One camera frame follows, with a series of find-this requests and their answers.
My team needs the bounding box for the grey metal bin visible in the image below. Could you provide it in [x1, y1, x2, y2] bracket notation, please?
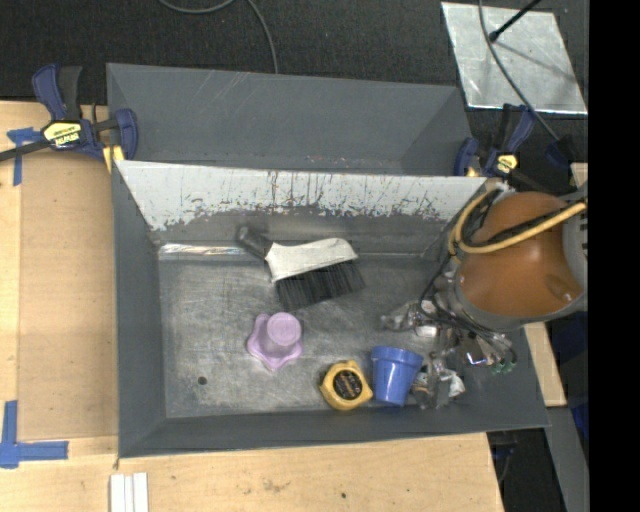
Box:
[105, 62, 552, 459]

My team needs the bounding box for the blue plastic cup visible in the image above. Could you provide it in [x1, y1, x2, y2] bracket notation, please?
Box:
[369, 345, 426, 407]

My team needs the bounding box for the yellow tape measure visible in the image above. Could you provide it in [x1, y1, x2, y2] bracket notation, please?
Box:
[317, 359, 375, 413]

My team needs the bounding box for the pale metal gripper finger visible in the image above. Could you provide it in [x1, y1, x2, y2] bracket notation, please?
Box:
[410, 357, 467, 410]
[380, 305, 442, 337]

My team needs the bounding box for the white brush with black bristles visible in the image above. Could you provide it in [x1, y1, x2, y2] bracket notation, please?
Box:
[235, 225, 367, 313]

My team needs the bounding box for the lilac plastic cup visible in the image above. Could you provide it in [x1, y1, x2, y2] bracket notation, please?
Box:
[245, 311, 306, 373]

